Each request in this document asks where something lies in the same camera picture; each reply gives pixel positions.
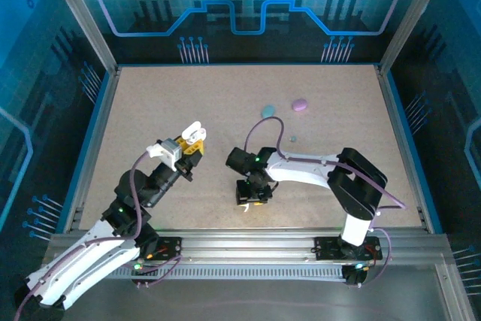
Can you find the white earbud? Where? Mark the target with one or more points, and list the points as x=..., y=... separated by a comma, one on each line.
x=246, y=209

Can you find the white charging case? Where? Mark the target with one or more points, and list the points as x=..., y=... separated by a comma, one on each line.
x=193, y=129

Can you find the light blue charging case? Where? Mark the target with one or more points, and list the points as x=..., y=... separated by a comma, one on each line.
x=268, y=110

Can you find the pinkish purple charging case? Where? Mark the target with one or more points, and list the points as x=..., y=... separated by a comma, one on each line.
x=300, y=105

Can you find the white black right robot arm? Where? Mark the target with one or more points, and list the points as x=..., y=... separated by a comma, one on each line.
x=297, y=176

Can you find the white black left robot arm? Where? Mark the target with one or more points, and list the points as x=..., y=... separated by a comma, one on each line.
x=75, y=264

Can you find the small circuit board with LED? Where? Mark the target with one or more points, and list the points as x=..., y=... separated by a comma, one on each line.
x=355, y=276
x=144, y=274

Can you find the grey metal shelf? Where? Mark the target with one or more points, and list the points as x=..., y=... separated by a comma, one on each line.
x=244, y=302

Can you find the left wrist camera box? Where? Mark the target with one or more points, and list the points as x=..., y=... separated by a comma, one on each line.
x=169, y=150

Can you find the aluminium mounting rail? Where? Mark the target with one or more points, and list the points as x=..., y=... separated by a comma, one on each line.
x=244, y=246

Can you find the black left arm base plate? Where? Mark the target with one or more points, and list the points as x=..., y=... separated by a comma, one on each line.
x=173, y=247

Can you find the aluminium side rail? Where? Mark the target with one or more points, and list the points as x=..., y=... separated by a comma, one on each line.
x=97, y=140
x=393, y=110

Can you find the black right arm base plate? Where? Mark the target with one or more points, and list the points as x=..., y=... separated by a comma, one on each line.
x=325, y=247

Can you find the aluminium frame post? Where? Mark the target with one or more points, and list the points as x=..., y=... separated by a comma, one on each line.
x=413, y=16
x=80, y=16

